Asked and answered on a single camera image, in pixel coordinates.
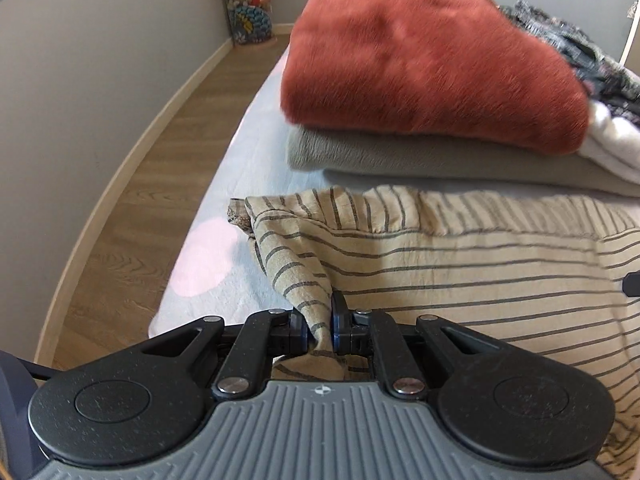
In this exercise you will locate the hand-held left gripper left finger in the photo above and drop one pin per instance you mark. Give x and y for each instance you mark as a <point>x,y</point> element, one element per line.
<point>301,332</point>

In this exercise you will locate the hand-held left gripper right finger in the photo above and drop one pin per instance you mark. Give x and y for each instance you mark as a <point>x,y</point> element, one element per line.
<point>336,330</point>

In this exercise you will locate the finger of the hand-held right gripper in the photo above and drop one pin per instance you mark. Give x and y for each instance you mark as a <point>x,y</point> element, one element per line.
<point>632,285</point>

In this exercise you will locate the beige striped pants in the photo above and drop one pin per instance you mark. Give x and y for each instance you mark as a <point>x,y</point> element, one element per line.
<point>450,270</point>

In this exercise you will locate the white folded garment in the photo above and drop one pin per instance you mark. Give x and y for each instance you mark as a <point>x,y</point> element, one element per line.
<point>615,145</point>

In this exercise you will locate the beige folded garment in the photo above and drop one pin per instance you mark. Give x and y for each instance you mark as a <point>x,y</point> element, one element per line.
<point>400,160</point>

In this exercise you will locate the bed with pink dotted sheet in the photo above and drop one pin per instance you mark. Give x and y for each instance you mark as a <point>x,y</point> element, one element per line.
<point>235,160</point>

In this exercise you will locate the dark patterned folded garment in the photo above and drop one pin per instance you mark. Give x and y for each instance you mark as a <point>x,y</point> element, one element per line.
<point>600,70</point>

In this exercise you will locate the rust red folded sweater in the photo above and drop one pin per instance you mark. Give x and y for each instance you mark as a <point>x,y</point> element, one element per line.
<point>425,60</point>

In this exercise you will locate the clear tube of plush toys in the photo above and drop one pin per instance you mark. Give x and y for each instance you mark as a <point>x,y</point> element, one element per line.
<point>247,5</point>

